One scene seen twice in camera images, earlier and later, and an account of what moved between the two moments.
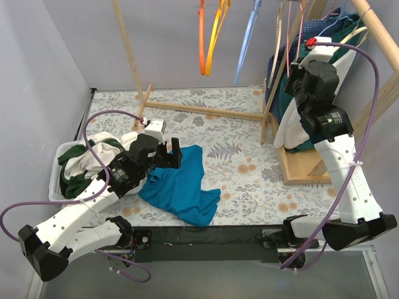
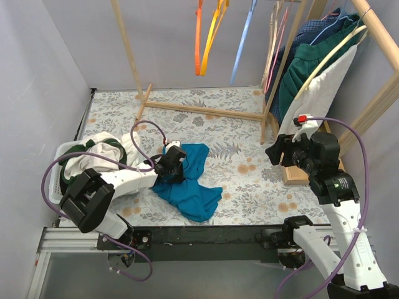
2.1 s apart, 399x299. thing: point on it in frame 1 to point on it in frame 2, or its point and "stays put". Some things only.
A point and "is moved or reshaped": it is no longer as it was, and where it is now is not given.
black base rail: [207, 244] stays put
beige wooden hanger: [277, 36] is moved or reshaped
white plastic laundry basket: [55, 192] stays put
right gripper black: [293, 78] to [281, 149]
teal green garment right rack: [348, 25] stays put
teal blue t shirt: [179, 190] is moved or reshaped
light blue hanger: [257, 4] is moved or reshaped
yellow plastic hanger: [224, 6] is moved or reshaped
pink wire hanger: [302, 10] to [276, 52]
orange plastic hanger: [202, 54] is moved or reshaped
